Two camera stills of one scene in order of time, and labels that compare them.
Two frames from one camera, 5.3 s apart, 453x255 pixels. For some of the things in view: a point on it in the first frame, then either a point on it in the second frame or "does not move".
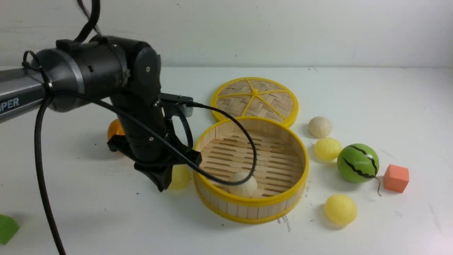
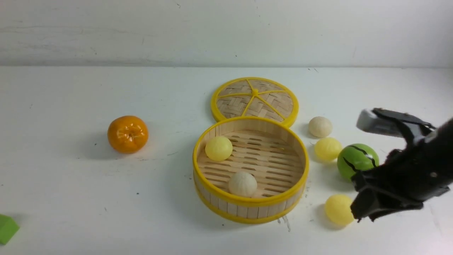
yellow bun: (340, 209) does not move
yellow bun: (181, 177) to (218, 148)
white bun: (320, 126) does not move
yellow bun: (328, 148) does not move
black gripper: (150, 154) to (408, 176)
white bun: (247, 189) does not move
